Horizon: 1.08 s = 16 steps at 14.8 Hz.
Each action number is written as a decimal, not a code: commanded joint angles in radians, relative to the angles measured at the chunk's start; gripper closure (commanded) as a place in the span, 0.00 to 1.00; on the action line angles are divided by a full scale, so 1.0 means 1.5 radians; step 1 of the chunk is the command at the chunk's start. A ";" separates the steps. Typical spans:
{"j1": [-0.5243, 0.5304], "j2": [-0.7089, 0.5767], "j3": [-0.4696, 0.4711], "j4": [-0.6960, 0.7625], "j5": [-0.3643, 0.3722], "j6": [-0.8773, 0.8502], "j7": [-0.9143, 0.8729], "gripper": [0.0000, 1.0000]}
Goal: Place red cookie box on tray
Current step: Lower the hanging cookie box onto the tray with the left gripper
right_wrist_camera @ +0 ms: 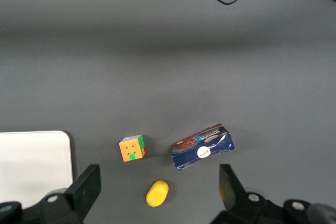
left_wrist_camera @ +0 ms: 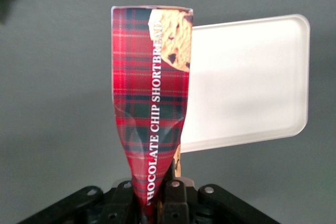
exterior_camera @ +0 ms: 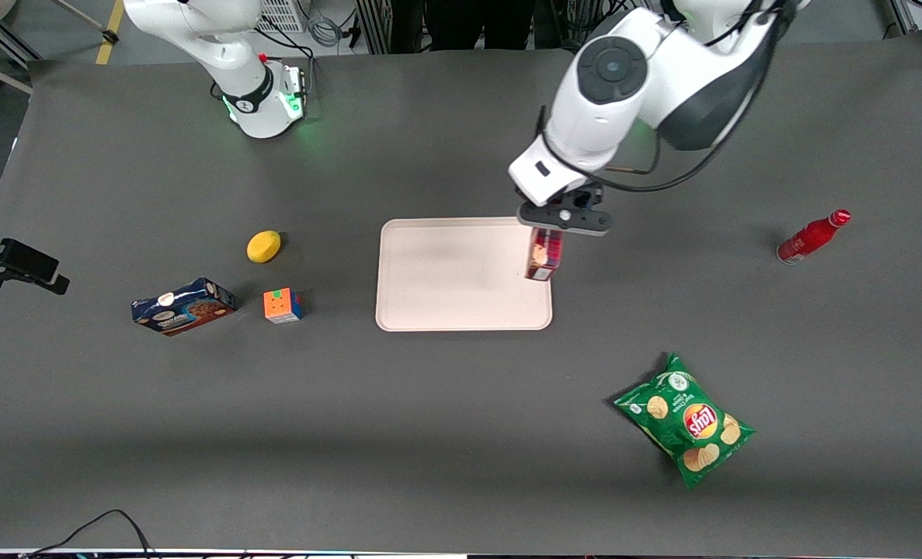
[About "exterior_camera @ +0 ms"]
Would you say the red tartan cookie box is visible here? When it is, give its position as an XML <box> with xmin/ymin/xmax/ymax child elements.
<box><xmin>525</xmin><ymin>227</ymin><xmax>565</xmax><ymax>282</ymax></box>

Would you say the beige plastic tray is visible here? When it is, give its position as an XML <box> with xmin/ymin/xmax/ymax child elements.
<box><xmin>375</xmin><ymin>217</ymin><xmax>553</xmax><ymax>332</ymax></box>

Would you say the blue cookie box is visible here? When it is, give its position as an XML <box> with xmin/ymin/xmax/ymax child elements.
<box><xmin>131</xmin><ymin>277</ymin><xmax>237</xmax><ymax>337</ymax></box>

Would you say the person in black trousers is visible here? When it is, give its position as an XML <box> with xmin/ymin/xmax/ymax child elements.
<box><xmin>389</xmin><ymin>0</ymin><xmax>537</xmax><ymax>54</ymax></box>

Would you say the red soda bottle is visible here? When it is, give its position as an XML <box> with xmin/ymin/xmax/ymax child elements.
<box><xmin>776</xmin><ymin>209</ymin><xmax>852</xmax><ymax>266</ymax></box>

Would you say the yellow lemon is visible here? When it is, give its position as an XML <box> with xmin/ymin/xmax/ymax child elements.
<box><xmin>246</xmin><ymin>230</ymin><xmax>282</xmax><ymax>265</ymax></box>

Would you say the green chips bag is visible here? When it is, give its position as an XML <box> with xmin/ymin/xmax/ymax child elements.
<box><xmin>614</xmin><ymin>352</ymin><xmax>757</xmax><ymax>490</ymax></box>

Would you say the colourful puzzle cube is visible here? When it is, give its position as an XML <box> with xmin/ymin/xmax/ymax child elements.
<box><xmin>263</xmin><ymin>287</ymin><xmax>304</xmax><ymax>325</ymax></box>

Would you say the dark grey table mat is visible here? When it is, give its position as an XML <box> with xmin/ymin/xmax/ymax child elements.
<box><xmin>0</xmin><ymin>30</ymin><xmax>922</xmax><ymax>555</ymax></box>

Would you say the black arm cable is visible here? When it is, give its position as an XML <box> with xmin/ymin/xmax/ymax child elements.
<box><xmin>537</xmin><ymin>0</ymin><xmax>789</xmax><ymax>193</ymax></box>

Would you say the grey coiled cable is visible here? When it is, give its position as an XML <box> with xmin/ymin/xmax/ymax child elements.
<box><xmin>307</xmin><ymin>0</ymin><xmax>347</xmax><ymax>49</ymax></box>

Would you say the thin black floor cable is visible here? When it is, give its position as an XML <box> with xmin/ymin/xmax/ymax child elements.
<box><xmin>18</xmin><ymin>509</ymin><xmax>157</xmax><ymax>559</ymax></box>

